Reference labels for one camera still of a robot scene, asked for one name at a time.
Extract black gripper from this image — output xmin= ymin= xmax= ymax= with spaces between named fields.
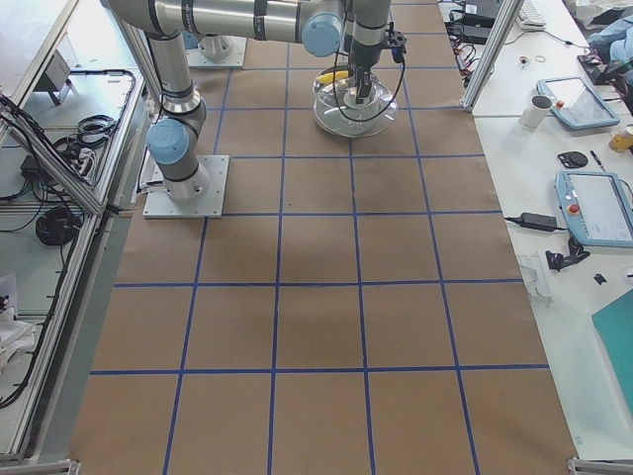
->
xmin=348 ymin=43 xmax=382 ymax=101

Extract yellow corn cob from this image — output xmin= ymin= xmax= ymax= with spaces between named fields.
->
xmin=316 ymin=70 xmax=349 ymax=85

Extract glass pot lid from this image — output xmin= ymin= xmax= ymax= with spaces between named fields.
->
xmin=313 ymin=73 xmax=398 ymax=139

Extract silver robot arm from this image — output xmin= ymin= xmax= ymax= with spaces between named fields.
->
xmin=106 ymin=0 xmax=405 ymax=201

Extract black power adapter brick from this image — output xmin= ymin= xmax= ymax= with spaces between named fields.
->
xmin=455 ymin=23 xmax=492 ymax=45

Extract white mug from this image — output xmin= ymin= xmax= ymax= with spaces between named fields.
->
xmin=518 ymin=94 xmax=553 ymax=130

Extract far blue teach pendant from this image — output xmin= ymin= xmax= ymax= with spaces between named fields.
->
xmin=536 ymin=76 xmax=620 ymax=131

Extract blue teach pendant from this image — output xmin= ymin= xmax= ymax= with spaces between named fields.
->
xmin=555 ymin=170 xmax=632 ymax=248
xmin=536 ymin=76 xmax=620 ymax=131

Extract small black power adapter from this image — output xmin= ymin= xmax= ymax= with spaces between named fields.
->
xmin=519 ymin=212 xmax=558 ymax=232

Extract black round mouse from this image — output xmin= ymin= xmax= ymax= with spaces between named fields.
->
xmin=557 ymin=150 xmax=588 ymax=169

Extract clear plastic holder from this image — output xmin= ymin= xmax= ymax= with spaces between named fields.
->
xmin=516 ymin=253 xmax=553 ymax=306

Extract near blue teach pendant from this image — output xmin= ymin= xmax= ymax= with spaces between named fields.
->
xmin=555 ymin=170 xmax=632 ymax=248

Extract teal cutting mat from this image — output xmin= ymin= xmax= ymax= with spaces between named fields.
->
xmin=592 ymin=293 xmax=632 ymax=386

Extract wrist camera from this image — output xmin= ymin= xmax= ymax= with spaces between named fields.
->
xmin=382 ymin=29 xmax=407 ymax=64

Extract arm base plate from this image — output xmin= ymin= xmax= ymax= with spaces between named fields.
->
xmin=187 ymin=36 xmax=246 ymax=69
xmin=142 ymin=155 xmax=229 ymax=219

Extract coiled black cables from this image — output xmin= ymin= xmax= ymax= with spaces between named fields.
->
xmin=34 ymin=206 xmax=82 ymax=247

